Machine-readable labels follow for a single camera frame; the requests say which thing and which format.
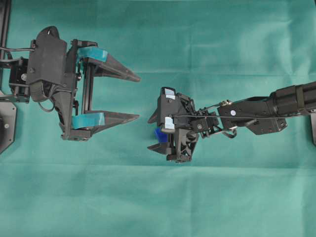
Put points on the black aluminium frame post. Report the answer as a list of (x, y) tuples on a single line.
[(5, 9)]

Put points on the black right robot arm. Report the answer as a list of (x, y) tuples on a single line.
[(261, 115)]

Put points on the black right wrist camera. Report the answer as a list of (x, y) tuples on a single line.
[(168, 106)]

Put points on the dark grey left wrist camera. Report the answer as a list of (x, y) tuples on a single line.
[(46, 64)]

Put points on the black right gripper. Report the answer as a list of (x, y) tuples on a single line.
[(184, 139)]

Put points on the blue block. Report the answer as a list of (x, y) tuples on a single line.
[(161, 137)]

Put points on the green table cloth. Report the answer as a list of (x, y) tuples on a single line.
[(112, 185)]

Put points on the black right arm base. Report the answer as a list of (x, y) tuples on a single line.
[(311, 123)]

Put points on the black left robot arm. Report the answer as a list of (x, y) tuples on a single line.
[(65, 77)]

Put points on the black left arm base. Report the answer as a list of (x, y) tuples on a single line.
[(8, 113)]

